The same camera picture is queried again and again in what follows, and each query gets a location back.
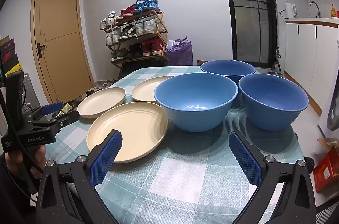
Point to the black framed glass door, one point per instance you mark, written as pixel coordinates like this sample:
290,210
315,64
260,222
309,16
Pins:
249,28

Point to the blue bowl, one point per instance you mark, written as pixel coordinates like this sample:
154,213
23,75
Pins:
196,112
272,112
227,67

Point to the purple plastic bag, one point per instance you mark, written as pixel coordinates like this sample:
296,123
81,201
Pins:
180,54

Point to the black white patterned rug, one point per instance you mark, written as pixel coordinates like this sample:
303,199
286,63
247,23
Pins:
327,214

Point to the black red shoe box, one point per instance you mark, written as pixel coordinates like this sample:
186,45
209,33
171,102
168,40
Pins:
9,59

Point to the yellow black shoe box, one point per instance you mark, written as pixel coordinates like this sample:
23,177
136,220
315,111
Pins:
14,69

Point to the metal faucet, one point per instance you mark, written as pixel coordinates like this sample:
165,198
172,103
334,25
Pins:
318,12

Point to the brown shoe box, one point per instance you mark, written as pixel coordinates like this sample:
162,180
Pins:
4,40

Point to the person's left forearm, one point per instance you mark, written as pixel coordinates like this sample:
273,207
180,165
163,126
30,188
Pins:
13,194

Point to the teal checkered tablecloth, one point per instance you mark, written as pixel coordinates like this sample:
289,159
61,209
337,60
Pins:
190,173

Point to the shoe rack with shoes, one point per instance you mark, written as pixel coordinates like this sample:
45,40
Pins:
148,5

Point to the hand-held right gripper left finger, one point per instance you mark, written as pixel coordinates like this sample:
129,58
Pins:
106,157

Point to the white kitchen counter cabinet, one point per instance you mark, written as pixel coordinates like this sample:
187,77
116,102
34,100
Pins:
304,54

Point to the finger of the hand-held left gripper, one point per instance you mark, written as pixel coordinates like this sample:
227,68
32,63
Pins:
66,120
53,108

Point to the white electric kettle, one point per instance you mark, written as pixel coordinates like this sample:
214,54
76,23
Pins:
290,10

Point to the wooden door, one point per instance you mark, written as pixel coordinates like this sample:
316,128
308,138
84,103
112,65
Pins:
61,54

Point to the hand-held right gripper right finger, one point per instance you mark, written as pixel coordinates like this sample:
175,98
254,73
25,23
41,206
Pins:
246,160

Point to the pile of yellow snack wrappers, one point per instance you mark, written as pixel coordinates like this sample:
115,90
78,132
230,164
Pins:
65,107

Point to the scattered group of sneakers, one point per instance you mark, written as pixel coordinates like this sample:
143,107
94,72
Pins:
100,87

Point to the white washing machine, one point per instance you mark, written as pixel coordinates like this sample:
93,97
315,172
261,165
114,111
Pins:
332,118

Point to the person's left hand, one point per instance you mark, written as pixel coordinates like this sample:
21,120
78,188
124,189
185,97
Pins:
39,160

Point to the silver suitcase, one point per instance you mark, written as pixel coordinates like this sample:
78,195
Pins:
28,91

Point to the orange yellow bottle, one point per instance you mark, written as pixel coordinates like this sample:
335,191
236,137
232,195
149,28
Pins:
333,12

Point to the red cardboard box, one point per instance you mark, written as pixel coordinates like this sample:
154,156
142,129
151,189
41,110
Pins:
327,171

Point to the cream plate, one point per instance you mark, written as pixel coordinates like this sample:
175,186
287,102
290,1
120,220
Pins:
145,90
137,128
102,102

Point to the grey stick vacuum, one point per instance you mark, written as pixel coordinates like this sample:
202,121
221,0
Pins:
276,65

